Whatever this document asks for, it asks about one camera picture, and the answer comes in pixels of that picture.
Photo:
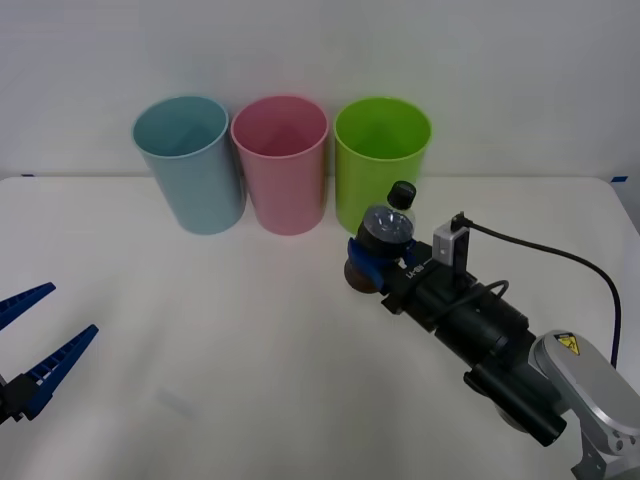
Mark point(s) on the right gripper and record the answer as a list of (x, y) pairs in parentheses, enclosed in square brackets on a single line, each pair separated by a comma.
[(417, 285)]

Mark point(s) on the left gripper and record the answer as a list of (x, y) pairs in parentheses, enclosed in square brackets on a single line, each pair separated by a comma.
[(4, 400)]

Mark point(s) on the small dark bottle black cap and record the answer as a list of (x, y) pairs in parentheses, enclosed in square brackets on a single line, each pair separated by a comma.
[(386, 231)]

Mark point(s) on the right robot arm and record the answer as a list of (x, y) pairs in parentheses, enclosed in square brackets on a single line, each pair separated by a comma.
[(500, 335)]

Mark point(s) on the green plastic bin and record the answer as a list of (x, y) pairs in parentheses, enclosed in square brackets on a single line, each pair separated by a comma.
[(365, 190)]

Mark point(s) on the pink plastic bin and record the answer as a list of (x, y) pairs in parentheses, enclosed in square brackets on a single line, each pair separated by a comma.
[(285, 195)]

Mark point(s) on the pale blue plastic bin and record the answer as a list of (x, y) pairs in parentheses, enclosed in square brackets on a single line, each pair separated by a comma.
[(200, 190)]

